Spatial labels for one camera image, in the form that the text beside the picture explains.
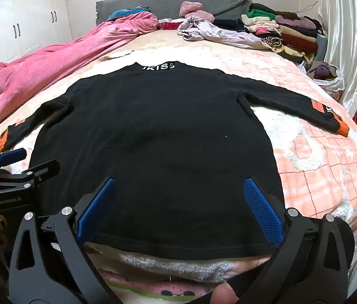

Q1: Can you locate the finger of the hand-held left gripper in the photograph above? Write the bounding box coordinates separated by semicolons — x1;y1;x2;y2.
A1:
0;160;60;186
0;147;27;178

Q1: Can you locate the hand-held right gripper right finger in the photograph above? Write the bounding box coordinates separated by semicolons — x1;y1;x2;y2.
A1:
243;177;354;304

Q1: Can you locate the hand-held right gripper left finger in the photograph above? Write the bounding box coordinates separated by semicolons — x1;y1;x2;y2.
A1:
9;177;117;304

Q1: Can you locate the black sweater with orange patches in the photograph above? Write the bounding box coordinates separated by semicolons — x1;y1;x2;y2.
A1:
0;60;350;260

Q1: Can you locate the white plastic bag of clothes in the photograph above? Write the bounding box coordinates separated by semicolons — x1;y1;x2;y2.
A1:
298;61;345;91

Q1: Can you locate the pile of folded clothes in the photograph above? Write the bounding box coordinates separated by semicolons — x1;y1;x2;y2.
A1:
215;3;328;65

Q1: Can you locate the person's right hand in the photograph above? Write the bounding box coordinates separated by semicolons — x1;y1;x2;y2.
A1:
210;283;240;304

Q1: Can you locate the orange and white plaid blanket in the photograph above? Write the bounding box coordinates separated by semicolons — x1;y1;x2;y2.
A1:
10;49;357;273

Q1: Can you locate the pink velvet quilt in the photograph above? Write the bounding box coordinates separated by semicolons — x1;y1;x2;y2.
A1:
0;11;160;146

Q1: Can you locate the pink dotted cloth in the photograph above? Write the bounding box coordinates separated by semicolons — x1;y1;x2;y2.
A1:
99;269;230;304

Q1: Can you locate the white wardrobe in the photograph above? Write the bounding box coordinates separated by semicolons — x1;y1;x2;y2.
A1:
0;0;73;77

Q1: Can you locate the lilac crumpled garment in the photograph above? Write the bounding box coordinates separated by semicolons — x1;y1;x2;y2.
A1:
177;15;271;50

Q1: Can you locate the blue cloth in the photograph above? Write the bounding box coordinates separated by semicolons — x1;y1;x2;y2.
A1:
107;5;150;21

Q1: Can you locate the white satin curtain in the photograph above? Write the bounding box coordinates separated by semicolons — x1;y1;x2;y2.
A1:
318;0;357;159

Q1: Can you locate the red cloth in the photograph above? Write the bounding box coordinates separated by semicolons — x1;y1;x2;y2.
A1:
159;19;185;31

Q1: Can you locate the pink fluffy garment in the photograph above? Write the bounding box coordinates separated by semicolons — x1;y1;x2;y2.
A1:
179;1;203;17
189;10;215;23

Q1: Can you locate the grey padded headboard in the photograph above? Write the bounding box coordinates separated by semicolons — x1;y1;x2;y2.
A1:
95;0;250;27

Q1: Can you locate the thin dark cable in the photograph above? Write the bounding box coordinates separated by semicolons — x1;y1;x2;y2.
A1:
292;2;320;15

